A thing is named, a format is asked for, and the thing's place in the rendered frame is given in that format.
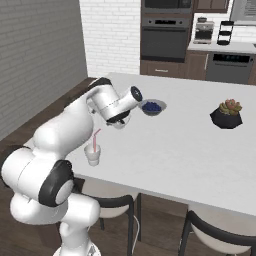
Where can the pink straw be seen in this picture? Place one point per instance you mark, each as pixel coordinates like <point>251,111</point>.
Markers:
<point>95,140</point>

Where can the black microwave oven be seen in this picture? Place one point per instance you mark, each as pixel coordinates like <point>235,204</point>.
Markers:
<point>166,4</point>

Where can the grey extractor hood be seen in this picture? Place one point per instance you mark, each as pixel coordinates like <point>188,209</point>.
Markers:
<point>244,11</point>

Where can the clear glass cup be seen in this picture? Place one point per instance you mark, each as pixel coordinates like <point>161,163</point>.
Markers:
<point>93,156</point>

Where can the blueberries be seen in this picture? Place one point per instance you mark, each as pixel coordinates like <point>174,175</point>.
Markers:
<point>150,106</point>

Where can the succulent in black pot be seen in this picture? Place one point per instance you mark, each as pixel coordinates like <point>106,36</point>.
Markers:
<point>226,116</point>

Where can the grey bowl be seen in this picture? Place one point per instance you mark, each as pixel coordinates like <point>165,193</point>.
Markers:
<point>160,107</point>

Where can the black built-in oven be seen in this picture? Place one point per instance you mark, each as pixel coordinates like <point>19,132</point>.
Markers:
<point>165,40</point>

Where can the white chair with black frame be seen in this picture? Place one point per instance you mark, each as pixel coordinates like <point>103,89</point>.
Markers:
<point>216,233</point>
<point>113,203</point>

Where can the brown wooden cupboards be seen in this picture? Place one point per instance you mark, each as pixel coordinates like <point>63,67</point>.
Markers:
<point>195,65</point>

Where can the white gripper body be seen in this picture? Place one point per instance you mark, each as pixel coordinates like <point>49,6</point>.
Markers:
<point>119,125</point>

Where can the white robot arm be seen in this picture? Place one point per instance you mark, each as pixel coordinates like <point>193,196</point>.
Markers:
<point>63,133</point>

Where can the silver coffee machine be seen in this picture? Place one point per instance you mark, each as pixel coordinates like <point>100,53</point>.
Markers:
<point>203,31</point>

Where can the brown wall cupboard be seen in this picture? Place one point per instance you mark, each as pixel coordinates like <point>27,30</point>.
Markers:
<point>211,5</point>

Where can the grey dishwasher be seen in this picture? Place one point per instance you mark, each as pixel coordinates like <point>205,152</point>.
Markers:
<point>229,68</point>

